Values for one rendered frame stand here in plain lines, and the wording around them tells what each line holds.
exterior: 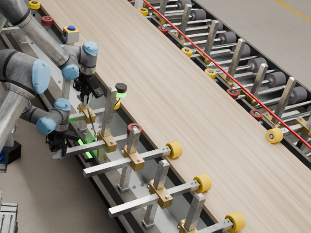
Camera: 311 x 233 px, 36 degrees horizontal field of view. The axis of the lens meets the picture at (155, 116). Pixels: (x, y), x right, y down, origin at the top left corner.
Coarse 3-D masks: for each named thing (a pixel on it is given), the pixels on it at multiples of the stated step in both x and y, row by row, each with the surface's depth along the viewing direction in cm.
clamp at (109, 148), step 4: (100, 132) 251; (100, 136) 250; (108, 136) 249; (100, 140) 250; (104, 140) 246; (108, 140) 247; (112, 140) 247; (108, 144) 244; (116, 144) 246; (108, 148) 244; (112, 148) 246; (116, 148) 248; (108, 152) 246
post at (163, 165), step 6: (162, 162) 204; (162, 168) 203; (168, 168) 206; (156, 174) 209; (162, 174) 206; (156, 180) 210; (162, 180) 209; (156, 186) 211; (162, 186) 212; (156, 204) 219; (150, 210) 220; (156, 210) 222; (144, 216) 226; (150, 216) 223; (150, 222) 226
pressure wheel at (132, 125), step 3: (132, 123) 256; (135, 123) 256; (129, 126) 253; (132, 126) 254; (135, 126) 253; (138, 126) 255; (129, 129) 251; (138, 129) 253; (141, 129) 253; (129, 132) 251; (141, 132) 253
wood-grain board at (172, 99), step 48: (48, 0) 354; (96, 0) 369; (144, 48) 324; (144, 96) 279; (192, 96) 289; (192, 144) 252; (240, 144) 260; (192, 192) 226; (240, 192) 230; (288, 192) 237
